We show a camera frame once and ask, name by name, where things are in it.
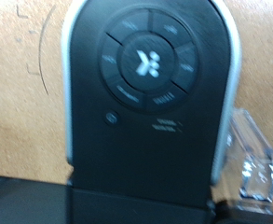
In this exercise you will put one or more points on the black Keurig coffee machine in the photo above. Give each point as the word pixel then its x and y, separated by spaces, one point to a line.
pixel 142 149

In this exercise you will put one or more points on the clear water tank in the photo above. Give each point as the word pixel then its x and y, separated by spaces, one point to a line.
pixel 257 161

